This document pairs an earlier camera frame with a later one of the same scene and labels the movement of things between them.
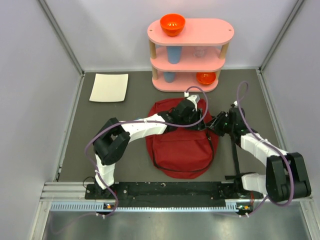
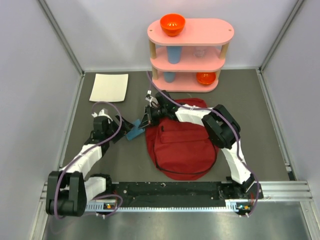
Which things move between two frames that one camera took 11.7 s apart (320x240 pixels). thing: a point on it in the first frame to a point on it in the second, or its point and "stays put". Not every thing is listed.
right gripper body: (222, 124) to (157, 114)
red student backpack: (183, 154) stays put
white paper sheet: (109, 87) stays put
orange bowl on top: (172, 24) stays put
